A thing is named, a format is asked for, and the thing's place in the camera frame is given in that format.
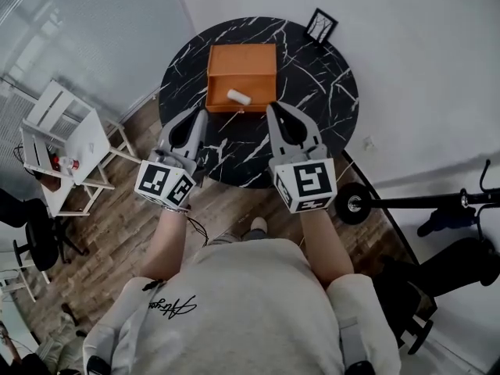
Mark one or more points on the black picture frame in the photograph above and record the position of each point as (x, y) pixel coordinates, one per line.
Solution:
(321, 27)

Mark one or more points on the orange box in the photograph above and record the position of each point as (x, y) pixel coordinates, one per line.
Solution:
(242, 63)

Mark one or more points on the white roll item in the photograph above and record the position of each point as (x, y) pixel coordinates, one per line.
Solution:
(239, 96)

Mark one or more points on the white wall socket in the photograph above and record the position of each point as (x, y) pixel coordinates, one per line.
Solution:
(367, 143)

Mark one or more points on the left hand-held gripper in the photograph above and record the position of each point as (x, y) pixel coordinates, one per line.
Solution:
(164, 180)

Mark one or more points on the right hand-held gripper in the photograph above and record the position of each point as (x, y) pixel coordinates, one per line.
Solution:
(308, 182)

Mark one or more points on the person's left forearm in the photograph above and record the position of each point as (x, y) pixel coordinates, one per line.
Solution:
(166, 244)

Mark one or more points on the person's right forearm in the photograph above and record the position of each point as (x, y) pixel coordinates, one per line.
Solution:
(326, 248)

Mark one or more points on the person's trouser leg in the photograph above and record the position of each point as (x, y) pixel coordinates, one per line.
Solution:
(234, 237)

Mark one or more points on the white wooden stand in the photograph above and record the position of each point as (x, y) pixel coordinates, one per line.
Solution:
(84, 143)

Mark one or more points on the black office chair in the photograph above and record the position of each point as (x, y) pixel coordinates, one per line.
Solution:
(39, 236)

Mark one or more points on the person's shoe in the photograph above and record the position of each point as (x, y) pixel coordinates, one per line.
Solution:
(259, 223)

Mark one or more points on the person's grey printed shirt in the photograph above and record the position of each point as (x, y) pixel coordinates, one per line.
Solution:
(242, 311)

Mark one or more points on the black kick scooter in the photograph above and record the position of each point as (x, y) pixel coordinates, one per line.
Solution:
(353, 203)

